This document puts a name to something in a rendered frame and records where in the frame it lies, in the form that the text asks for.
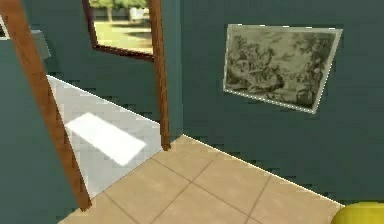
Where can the framed grey landscape picture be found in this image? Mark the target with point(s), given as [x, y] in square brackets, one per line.
[280, 66]

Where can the brown framed window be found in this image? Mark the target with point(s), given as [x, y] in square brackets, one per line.
[123, 30]

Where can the yellow round object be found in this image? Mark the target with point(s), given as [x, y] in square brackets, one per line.
[361, 214]

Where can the brown wooden door frame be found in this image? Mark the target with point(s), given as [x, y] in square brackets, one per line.
[43, 100]

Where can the white framed wall picture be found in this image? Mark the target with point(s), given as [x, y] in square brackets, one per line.
[2, 32]

